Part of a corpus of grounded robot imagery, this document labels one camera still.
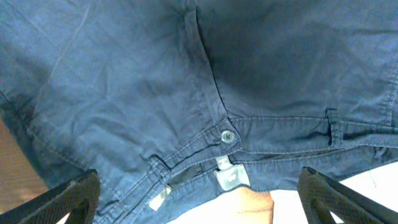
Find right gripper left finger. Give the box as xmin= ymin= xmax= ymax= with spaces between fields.
xmin=1 ymin=169 xmax=101 ymax=224

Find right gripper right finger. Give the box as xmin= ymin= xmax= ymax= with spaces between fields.
xmin=298 ymin=167 xmax=397 ymax=224

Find navy blue shorts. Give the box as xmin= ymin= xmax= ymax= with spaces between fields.
xmin=1 ymin=0 xmax=397 ymax=223

